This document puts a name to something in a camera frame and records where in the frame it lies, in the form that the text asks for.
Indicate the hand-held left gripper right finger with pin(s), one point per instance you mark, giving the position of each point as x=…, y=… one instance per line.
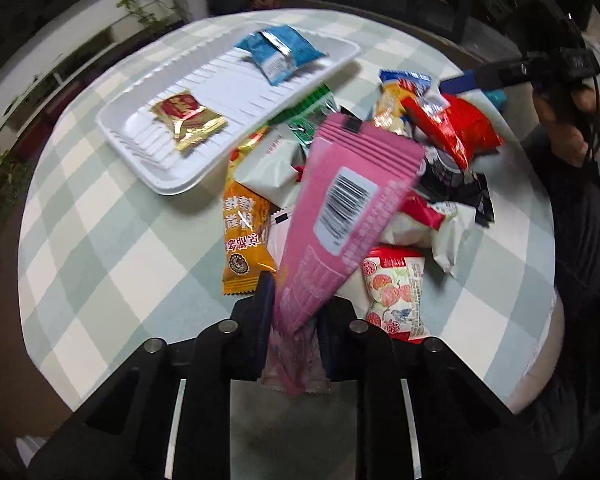
x=326, y=340

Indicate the trailing plant beside cabinet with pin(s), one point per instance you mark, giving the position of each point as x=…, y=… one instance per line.
x=0, y=185

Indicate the white tv cabinet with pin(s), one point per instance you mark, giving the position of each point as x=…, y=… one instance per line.
x=75, y=55

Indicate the white plastic tray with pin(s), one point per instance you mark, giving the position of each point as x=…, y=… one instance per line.
x=230, y=85

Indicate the white red snack packet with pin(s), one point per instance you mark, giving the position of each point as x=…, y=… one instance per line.
x=450, y=240

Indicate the green snack packet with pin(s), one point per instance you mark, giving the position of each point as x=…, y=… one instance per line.
x=307, y=115

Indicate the black snack packet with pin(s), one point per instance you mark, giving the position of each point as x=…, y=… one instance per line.
x=460, y=185

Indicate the lychee print snack packet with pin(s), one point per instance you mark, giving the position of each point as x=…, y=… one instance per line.
x=395, y=290

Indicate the yellow red snack packet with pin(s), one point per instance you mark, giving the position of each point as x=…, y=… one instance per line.
x=247, y=145

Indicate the yellow blue snack packet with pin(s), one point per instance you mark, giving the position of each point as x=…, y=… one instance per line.
x=395, y=100

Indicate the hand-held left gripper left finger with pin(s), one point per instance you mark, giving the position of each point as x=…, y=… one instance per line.
x=264, y=310

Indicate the pink snack packet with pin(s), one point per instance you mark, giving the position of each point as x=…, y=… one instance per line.
x=340, y=195

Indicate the teal snack packet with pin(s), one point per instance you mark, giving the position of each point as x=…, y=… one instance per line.
x=495, y=97

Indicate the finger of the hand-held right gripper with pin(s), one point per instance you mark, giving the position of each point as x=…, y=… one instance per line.
x=462, y=82

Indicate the red gold candy packet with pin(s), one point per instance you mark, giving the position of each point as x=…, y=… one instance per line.
x=185, y=112

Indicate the person's right hand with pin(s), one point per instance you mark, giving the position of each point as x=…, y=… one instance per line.
x=570, y=120

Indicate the white packet black label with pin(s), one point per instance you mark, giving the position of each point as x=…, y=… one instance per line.
x=282, y=235

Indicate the orange snack packet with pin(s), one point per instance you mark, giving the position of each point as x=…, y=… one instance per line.
x=245, y=240

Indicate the green checkered tablecloth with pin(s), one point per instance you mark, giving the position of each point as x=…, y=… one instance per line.
x=105, y=240

